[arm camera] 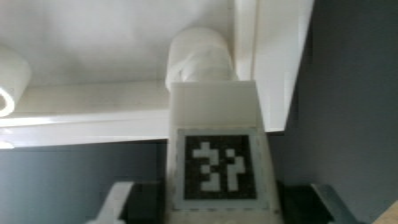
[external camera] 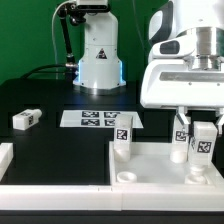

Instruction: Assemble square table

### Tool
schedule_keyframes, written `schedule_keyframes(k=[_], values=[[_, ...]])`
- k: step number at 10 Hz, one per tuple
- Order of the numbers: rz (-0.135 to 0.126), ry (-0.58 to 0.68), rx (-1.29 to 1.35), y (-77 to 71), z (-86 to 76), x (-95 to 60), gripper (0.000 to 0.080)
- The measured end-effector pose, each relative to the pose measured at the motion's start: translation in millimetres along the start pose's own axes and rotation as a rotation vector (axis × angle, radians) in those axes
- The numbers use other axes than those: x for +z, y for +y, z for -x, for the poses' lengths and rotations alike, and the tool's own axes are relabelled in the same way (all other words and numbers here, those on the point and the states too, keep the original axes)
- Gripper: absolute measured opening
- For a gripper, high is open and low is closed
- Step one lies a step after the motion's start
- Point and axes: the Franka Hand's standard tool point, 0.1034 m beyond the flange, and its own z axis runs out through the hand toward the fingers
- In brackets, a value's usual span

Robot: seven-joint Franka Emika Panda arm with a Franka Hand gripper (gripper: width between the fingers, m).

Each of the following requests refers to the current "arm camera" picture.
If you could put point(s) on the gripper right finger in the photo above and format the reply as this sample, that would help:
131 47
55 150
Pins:
313 205

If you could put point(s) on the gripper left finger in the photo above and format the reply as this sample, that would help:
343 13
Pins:
133 204

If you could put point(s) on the white square table top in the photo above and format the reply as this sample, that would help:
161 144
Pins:
94 40

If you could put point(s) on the white U-shaped obstacle fence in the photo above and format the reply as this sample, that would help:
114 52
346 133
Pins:
115 111

